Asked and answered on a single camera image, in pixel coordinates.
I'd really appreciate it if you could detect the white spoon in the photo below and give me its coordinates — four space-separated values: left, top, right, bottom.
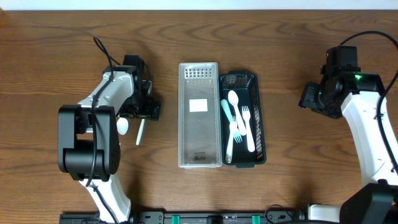
228 90 247 136
136 119 145 146

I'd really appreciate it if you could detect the white spoon handle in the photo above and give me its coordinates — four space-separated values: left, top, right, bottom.
116 117 129 135

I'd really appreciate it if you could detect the white fork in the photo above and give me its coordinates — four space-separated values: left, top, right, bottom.
242 106 255 152
225 116 238 164

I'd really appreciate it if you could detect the pale blue plastic fork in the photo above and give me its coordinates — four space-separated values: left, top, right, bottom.
221 99 242 143

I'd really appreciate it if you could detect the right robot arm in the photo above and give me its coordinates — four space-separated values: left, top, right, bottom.
298 45 397 223

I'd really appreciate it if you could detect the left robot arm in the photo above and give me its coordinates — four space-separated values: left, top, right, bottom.
58 55 160 223

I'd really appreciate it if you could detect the white label sticker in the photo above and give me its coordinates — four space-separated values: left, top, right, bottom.
189 99 208 113

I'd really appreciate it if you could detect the clear plastic basket tray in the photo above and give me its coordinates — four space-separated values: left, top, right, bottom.
178 62 223 169

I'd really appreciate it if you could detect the black plastic basket tray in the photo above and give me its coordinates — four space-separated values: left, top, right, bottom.
219 71 267 168

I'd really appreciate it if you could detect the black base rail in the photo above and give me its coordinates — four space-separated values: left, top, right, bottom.
58 208 308 224

